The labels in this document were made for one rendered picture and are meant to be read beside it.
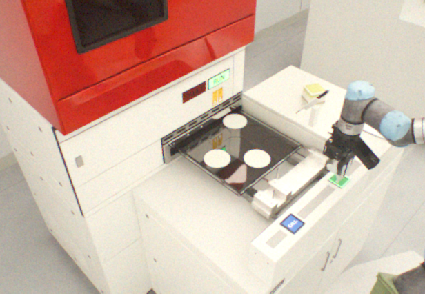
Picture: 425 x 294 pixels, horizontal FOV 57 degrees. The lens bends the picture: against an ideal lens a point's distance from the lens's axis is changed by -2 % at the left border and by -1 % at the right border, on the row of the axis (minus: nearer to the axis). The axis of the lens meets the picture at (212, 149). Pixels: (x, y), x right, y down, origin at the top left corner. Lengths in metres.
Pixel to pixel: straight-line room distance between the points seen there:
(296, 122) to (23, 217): 1.81
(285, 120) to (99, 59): 0.82
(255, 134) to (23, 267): 1.52
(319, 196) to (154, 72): 0.66
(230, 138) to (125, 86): 0.56
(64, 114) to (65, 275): 1.38
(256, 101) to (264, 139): 0.19
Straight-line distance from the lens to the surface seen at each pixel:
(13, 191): 2.92
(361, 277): 1.37
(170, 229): 1.44
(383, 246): 2.54
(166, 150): 1.53
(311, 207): 1.31
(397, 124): 1.13
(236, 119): 1.70
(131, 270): 1.89
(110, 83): 1.18
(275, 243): 1.20
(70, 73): 1.10
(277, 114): 1.66
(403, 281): 1.20
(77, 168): 1.33
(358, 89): 1.17
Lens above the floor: 1.93
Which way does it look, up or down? 42 degrees down
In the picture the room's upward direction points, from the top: straight up
